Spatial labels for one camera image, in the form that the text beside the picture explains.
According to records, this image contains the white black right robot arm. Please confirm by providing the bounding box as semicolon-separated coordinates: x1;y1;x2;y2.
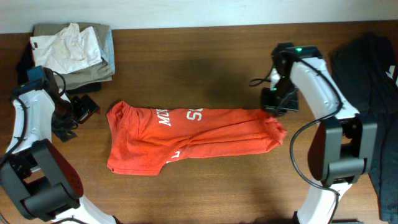
261;43;377;224

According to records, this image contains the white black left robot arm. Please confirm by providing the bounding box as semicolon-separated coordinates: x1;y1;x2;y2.
1;66;119;224

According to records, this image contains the orange printed t-shirt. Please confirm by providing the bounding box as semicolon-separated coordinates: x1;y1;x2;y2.
106;101;287;175

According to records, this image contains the folded light blue garment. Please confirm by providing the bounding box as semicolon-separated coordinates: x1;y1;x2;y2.
99;25;116;75

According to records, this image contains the folded olive green garment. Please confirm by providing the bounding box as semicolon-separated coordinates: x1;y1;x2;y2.
32;22;113;89

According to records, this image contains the folded black garment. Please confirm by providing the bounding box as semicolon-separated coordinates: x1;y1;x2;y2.
16;43;101;95

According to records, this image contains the folded white garment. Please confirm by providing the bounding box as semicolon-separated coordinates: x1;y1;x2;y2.
30;23;102;74

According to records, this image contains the dark navy garment pile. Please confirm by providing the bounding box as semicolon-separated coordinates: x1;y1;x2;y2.
331;33;397;223

